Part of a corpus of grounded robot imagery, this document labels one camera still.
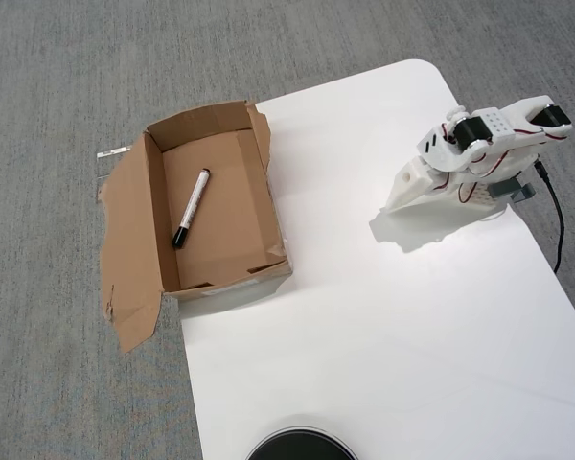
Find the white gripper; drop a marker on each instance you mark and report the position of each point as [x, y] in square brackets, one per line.
[408, 186]

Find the white marker pen black cap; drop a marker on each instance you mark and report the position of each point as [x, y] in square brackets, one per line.
[191, 208]

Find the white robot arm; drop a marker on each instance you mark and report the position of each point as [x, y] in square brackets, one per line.
[496, 125]

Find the open brown cardboard box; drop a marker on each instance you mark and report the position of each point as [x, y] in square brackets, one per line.
[220, 225]

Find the grey table clamp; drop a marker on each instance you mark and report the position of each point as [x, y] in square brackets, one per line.
[510, 190]

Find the black round disc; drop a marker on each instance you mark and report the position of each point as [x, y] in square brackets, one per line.
[299, 443]

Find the clear plastic strip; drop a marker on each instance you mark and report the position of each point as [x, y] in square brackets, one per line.
[112, 152]

